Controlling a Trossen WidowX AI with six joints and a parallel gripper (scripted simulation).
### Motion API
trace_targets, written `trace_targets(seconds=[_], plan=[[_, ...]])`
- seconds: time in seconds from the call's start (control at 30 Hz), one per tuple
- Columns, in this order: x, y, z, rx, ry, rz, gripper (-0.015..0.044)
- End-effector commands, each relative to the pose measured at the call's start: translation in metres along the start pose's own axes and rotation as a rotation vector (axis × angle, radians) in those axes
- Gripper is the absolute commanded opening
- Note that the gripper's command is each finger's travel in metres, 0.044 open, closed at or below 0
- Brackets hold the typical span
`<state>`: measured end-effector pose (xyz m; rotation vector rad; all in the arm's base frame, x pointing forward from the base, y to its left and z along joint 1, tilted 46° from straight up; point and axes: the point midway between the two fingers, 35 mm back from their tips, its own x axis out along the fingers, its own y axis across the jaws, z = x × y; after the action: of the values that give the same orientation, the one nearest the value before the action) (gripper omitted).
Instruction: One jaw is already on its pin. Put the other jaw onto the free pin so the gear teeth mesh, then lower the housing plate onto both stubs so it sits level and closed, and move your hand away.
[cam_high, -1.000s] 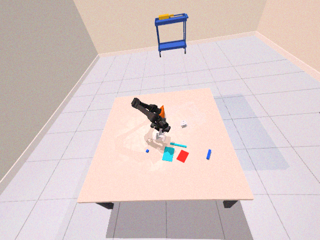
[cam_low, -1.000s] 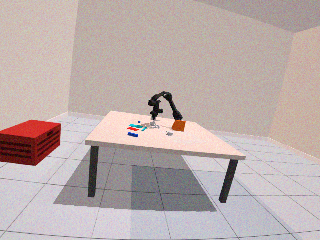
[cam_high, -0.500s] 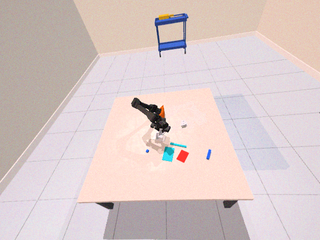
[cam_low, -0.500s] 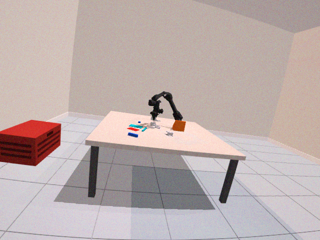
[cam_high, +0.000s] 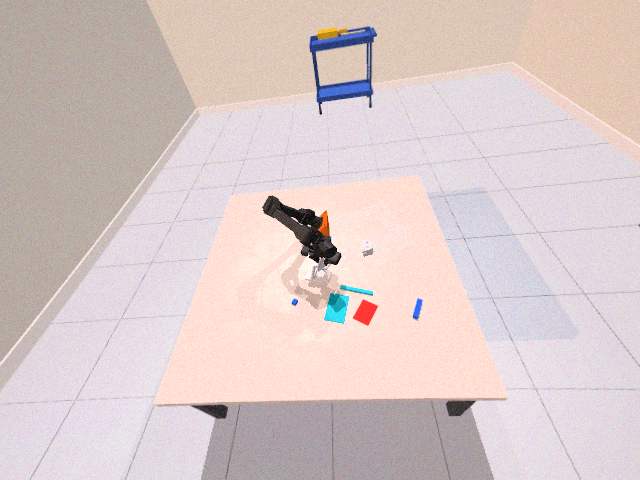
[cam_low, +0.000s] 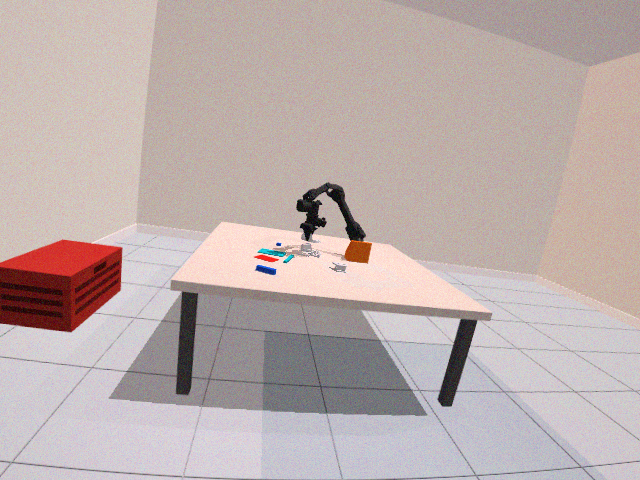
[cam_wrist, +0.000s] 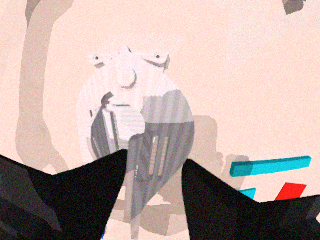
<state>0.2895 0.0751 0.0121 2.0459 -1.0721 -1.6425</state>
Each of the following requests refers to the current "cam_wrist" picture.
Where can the cyan flat rectangular plate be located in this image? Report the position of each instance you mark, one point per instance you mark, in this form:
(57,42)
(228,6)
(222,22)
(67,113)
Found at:
(250,192)

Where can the cyan flat bar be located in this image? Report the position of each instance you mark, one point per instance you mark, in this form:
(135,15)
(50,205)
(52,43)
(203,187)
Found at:
(253,167)

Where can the red flat rectangular plate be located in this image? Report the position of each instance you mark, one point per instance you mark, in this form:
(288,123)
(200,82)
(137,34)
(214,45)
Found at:
(290,191)

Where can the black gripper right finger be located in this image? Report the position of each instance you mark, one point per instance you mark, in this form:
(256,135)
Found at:
(216,211)

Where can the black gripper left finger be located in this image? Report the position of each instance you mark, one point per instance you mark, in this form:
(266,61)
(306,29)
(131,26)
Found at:
(76,203)

